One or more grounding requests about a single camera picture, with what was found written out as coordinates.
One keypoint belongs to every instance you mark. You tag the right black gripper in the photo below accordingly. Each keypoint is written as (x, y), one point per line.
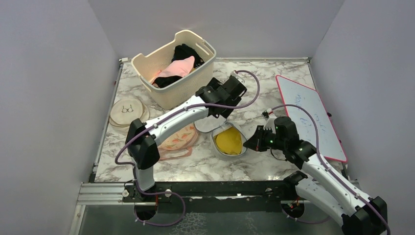
(256, 142)

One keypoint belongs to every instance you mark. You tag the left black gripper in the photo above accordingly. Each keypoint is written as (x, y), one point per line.
(215, 84)

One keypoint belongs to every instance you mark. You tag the yellow bra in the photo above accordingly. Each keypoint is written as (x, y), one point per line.
(229, 141)

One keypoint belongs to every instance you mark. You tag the white mesh cylindrical laundry bag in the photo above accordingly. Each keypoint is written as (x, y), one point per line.
(213, 126)

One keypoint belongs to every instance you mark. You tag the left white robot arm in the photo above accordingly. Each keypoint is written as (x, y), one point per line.
(144, 138)

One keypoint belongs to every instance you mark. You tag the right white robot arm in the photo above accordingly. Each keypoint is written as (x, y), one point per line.
(354, 211)

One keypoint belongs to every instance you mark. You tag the cream perforated laundry basket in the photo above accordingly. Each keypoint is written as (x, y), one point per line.
(147, 66)

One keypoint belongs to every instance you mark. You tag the floral peach mesh laundry bag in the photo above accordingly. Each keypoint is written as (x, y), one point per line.
(179, 145)

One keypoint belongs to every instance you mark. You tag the round beige bra wash bag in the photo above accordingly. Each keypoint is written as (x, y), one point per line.
(125, 111)

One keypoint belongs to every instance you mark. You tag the pink garment in basket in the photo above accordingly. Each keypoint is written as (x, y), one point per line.
(179, 68)

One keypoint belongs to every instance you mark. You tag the black garment in basket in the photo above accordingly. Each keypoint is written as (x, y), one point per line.
(180, 52)

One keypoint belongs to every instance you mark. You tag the pink framed whiteboard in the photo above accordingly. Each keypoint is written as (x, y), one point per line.
(310, 117)

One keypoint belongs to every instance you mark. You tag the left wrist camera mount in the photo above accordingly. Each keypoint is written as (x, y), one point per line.
(238, 77)

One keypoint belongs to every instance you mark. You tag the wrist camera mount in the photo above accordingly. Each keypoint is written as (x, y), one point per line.
(269, 118)
(238, 77)

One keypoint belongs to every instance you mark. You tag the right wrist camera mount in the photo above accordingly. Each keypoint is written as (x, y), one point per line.
(269, 118)

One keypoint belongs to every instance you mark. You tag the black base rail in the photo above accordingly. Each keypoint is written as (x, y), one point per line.
(212, 197)

